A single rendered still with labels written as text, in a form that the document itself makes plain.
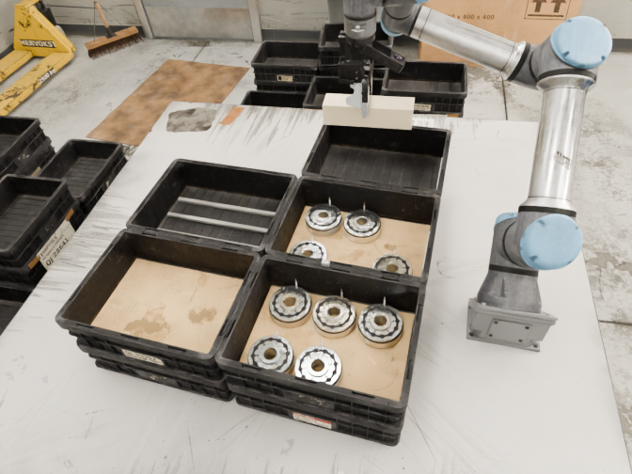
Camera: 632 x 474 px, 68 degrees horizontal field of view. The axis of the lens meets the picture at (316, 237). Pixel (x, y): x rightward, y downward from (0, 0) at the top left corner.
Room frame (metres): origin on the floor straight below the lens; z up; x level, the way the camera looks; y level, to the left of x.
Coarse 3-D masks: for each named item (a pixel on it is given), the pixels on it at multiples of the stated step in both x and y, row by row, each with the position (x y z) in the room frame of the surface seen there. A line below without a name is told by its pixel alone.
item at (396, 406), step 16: (272, 256) 0.74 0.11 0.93; (256, 272) 0.69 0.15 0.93; (336, 272) 0.67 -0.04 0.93; (352, 272) 0.67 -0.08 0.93; (416, 288) 0.61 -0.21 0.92; (240, 304) 0.61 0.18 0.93; (416, 320) 0.52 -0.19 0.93; (224, 336) 0.53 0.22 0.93; (416, 336) 0.48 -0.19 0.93; (224, 352) 0.49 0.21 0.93; (416, 352) 0.45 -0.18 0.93; (224, 368) 0.46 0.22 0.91; (240, 368) 0.45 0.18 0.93; (256, 368) 0.45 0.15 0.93; (288, 384) 0.41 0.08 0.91; (304, 384) 0.40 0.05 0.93; (320, 384) 0.40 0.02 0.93; (352, 400) 0.37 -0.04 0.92; (368, 400) 0.36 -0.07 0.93; (384, 400) 0.36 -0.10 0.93; (400, 400) 0.35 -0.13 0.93
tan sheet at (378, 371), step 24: (264, 312) 0.64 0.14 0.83; (360, 312) 0.62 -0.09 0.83; (288, 336) 0.57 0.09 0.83; (312, 336) 0.57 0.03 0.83; (408, 336) 0.54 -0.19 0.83; (240, 360) 0.52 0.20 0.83; (360, 360) 0.49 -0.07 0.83; (384, 360) 0.49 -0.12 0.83; (360, 384) 0.44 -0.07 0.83; (384, 384) 0.43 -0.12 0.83
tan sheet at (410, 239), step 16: (304, 224) 0.93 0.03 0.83; (384, 224) 0.90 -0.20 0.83; (400, 224) 0.90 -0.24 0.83; (416, 224) 0.89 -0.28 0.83; (304, 240) 0.87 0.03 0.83; (320, 240) 0.86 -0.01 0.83; (336, 240) 0.86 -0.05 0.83; (384, 240) 0.84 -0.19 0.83; (400, 240) 0.84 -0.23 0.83; (416, 240) 0.83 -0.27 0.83; (336, 256) 0.80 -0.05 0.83; (352, 256) 0.80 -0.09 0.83; (368, 256) 0.79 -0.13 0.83; (416, 256) 0.77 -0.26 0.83; (416, 272) 0.72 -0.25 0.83
